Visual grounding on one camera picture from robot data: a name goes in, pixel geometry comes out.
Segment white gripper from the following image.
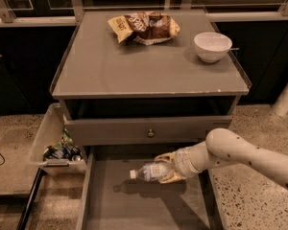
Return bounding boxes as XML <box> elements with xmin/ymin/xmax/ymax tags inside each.
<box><xmin>154</xmin><ymin>147</ymin><xmax>202</xmax><ymax>184</ymax></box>

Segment round brass drawer knob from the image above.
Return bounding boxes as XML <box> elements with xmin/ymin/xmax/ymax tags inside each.
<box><xmin>147</xmin><ymin>129</ymin><xmax>155</xmax><ymax>138</ymax></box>

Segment brown yellow chip bag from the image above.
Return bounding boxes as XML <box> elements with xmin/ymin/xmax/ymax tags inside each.
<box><xmin>108</xmin><ymin>11</ymin><xmax>180</xmax><ymax>46</ymax></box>

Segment grey drawer cabinet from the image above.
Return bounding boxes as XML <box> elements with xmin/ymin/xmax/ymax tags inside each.
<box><xmin>49</xmin><ymin>9</ymin><xmax>252</xmax><ymax>160</ymax></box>

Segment white pole leg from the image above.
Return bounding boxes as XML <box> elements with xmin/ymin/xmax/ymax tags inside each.
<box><xmin>273</xmin><ymin>84</ymin><xmax>288</xmax><ymax>116</ymax></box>

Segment crumpled cans and wrappers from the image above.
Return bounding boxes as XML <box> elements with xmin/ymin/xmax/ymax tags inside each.
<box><xmin>43</xmin><ymin>127</ymin><xmax>83</xmax><ymax>161</ymax></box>

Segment white bowl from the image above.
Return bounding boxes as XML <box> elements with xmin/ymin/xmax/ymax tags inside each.
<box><xmin>194</xmin><ymin>32</ymin><xmax>232</xmax><ymax>63</ymax></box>

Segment clear plastic trash bin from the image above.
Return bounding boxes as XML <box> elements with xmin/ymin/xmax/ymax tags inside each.
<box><xmin>30</xmin><ymin>103</ymin><xmax>86</xmax><ymax>175</ymax></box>

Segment blue plastic bottle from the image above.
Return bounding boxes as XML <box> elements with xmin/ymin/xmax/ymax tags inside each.
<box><xmin>130</xmin><ymin>161</ymin><xmax>171</xmax><ymax>182</ymax></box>

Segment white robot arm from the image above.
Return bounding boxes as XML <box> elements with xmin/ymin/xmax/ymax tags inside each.
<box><xmin>155</xmin><ymin>128</ymin><xmax>288</xmax><ymax>190</ymax></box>

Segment grey top drawer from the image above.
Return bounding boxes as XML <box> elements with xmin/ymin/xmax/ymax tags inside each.
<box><xmin>64</xmin><ymin>116</ymin><xmax>232</xmax><ymax>146</ymax></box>

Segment open grey middle drawer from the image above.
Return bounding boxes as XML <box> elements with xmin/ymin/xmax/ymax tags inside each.
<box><xmin>76</xmin><ymin>144</ymin><xmax>225</xmax><ymax>230</ymax></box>

